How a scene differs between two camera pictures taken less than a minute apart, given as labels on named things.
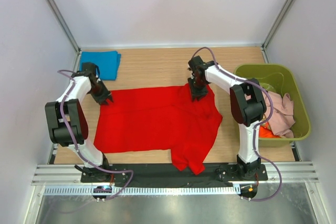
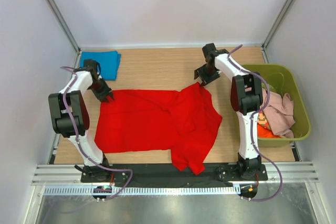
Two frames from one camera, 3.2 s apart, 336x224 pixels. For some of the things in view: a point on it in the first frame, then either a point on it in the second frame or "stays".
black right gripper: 195,93 -> 205,80
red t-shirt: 159,119 stays
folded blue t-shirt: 108,62 stays
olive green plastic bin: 278,78 stays
